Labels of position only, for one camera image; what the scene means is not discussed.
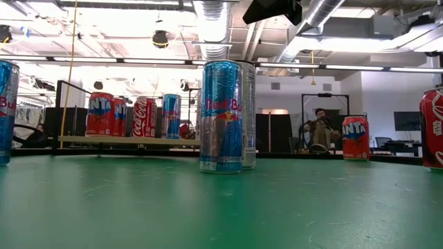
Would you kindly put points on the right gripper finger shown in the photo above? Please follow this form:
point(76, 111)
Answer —
point(266, 10)

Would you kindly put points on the blue silver Red Bull can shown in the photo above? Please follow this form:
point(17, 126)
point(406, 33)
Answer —
point(171, 121)
point(8, 114)
point(221, 121)

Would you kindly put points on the yellow hanging pendant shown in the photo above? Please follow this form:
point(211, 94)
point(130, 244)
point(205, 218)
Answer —
point(313, 81)

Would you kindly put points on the black pole with round head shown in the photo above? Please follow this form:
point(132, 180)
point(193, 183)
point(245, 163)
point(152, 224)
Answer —
point(184, 85)

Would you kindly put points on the black partition panel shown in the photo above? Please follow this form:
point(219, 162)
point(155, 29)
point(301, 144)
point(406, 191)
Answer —
point(273, 133)

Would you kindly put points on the grey dome-shaped object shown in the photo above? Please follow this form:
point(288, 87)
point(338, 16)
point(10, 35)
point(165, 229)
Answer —
point(318, 148)

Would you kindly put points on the grey office chair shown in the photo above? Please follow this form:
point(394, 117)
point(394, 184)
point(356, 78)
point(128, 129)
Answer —
point(382, 141)

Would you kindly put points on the dark office desk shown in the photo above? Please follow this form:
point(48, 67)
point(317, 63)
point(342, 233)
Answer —
point(398, 144)

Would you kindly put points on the red Star Wars Coca-Cola can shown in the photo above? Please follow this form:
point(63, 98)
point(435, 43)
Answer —
point(432, 131)

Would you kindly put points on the round black ceiling lamp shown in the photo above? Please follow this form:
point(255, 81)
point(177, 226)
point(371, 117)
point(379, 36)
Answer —
point(98, 85)

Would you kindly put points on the black cabinet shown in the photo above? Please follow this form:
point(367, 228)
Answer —
point(74, 121)

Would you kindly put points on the black ceiling device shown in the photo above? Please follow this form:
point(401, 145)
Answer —
point(5, 34)

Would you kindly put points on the silver ventilation duct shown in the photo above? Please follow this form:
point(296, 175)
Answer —
point(212, 27)
point(311, 20)

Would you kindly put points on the grey wall vent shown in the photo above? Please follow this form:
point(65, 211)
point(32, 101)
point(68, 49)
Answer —
point(327, 87)
point(275, 85)

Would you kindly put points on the black metal stand frame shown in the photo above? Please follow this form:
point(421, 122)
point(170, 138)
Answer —
point(325, 94)

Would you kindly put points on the black ceiling dome camera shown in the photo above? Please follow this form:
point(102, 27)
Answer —
point(160, 38)

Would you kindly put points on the black wall monitor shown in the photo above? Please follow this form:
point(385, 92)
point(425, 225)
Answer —
point(407, 121)

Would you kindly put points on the wooden shelf with black frame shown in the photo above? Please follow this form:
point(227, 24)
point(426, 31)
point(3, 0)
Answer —
point(138, 141)

